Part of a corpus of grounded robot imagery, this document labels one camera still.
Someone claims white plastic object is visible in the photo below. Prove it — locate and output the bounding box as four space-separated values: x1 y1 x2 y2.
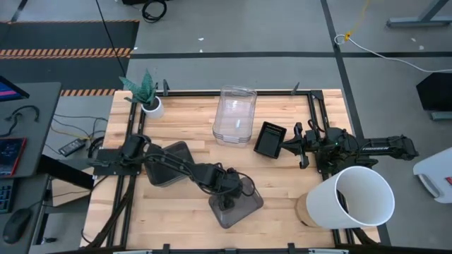
412 147 452 205

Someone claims black plastic basket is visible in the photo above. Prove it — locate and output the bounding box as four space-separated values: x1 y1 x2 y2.
253 121 288 159

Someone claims large white planter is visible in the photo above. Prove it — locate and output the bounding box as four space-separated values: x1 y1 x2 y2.
305 165 396 230

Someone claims black desk cable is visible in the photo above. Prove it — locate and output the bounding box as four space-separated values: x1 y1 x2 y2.
0 104 41 138

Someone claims small white plant pot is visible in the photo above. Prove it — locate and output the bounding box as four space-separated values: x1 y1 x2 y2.
141 95 166 120

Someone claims white floor cable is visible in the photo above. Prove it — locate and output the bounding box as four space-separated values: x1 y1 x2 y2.
333 33 452 74

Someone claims dark grey desk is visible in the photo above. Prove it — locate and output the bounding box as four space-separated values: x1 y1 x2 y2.
0 82 63 179

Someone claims black computer mouse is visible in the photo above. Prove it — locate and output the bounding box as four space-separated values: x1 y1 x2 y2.
2 207 33 246

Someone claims thin black hanging cable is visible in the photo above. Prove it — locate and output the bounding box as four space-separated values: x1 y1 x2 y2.
94 0 128 78

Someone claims grey metal table leg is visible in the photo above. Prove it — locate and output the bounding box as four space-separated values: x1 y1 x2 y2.
385 0 452 29

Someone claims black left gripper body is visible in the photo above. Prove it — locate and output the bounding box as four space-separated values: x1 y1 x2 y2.
215 176 245 204

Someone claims round wooden planter base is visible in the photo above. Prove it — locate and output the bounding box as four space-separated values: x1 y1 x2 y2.
295 193 321 228

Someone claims smoky grey plastic basket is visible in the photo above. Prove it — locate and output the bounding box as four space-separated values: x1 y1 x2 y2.
208 176 265 230
143 140 196 188

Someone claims black mat with orange stripes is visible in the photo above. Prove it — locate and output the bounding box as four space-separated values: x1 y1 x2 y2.
0 19 141 97

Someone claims black power brick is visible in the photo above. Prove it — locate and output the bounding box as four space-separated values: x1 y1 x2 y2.
57 138 87 158

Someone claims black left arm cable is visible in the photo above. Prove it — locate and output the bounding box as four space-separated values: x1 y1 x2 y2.
238 171 256 198

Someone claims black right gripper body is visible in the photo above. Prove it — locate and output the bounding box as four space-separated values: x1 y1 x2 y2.
294 121 321 170

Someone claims yellow floor cable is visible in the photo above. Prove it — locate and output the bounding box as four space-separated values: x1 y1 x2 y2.
343 0 372 42

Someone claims green potted plant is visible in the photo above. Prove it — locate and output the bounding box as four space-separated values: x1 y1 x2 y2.
118 68 158 107

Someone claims coiled black cable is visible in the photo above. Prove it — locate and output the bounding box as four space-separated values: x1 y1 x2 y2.
141 0 168 24

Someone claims black box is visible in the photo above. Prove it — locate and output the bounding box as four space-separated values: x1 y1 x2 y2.
415 71 452 113

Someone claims computer monitor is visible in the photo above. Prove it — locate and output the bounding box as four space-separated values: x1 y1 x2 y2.
0 75 30 103

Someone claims clear plastic basket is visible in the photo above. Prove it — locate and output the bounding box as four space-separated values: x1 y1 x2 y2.
213 85 257 144
212 85 258 148

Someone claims red tablet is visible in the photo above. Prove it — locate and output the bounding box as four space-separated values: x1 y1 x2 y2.
0 136 28 178

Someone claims black keyboard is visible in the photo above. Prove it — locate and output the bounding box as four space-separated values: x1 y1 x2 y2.
0 177 16 214

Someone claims black aluminium table frame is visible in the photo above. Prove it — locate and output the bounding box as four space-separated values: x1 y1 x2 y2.
81 80 381 254

